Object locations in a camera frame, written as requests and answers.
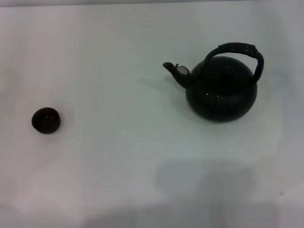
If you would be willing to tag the dark brown teacup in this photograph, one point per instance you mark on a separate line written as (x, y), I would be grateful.
(46, 122)

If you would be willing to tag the black round teapot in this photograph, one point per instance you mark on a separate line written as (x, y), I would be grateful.
(221, 95)

